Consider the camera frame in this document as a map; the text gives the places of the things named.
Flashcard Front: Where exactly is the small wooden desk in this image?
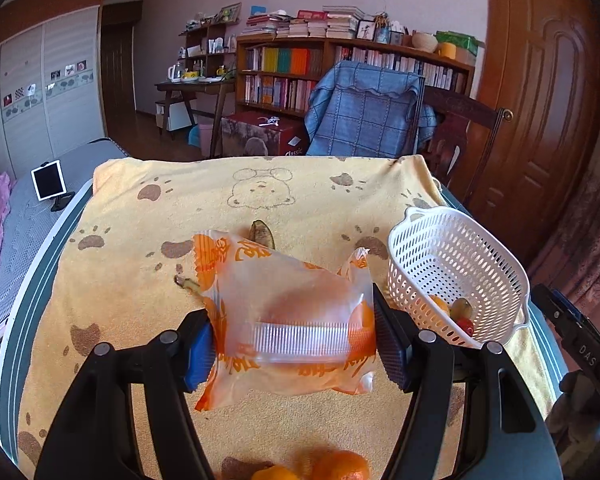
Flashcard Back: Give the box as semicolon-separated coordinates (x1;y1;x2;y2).
154;78;236;158

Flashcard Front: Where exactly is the yellow jar on shelf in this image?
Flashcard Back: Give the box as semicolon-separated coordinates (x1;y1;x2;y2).
438;42;457;60

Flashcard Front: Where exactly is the woven basket on shelf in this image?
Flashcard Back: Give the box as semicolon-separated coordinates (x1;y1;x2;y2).
412;32;438;53

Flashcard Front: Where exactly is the green brown kiwi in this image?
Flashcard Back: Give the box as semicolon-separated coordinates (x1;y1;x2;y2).
450;297;474;321

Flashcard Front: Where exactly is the green box on shelf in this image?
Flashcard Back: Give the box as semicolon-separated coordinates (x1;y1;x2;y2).
434;30;480;55

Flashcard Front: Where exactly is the yellow bear print towel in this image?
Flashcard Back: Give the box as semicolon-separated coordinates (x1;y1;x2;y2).
17;156;443;478

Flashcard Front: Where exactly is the mandarin orange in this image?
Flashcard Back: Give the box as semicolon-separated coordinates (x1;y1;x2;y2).
251;465;300;480
311;451;370;480

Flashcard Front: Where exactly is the wooden bookshelf with books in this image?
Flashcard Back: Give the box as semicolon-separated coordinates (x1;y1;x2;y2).
235;35;476;117

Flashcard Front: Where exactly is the white tablet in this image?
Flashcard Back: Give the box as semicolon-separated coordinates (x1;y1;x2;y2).
31;160;67;202

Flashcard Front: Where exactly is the red tomato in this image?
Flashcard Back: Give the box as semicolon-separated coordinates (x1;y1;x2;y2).
455;318;475;337

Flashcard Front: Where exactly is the white wardrobe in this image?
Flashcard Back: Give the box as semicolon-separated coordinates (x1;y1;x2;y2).
0;6;106;179

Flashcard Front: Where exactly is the red gift box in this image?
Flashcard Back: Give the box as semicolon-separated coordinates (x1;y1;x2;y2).
221;110;309;156

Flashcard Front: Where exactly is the blue plaid cloth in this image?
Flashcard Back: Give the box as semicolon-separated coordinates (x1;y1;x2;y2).
304;61;437;158

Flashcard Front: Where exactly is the white electric kettle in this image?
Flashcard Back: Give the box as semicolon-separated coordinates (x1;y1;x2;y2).
166;64;182;82

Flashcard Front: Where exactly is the white plastic basket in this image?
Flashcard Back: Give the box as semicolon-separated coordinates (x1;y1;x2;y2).
387;206;530;349

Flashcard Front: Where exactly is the orange snack bag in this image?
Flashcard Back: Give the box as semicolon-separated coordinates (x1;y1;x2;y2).
192;230;377;412

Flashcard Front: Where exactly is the brown wooden door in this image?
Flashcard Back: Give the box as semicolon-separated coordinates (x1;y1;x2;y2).
465;0;600;266

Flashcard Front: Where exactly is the dark wooden chair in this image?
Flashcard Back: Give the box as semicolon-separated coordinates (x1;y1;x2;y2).
422;87;514;205

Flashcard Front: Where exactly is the small open shelf unit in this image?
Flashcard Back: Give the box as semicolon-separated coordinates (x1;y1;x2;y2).
178;21;238;77

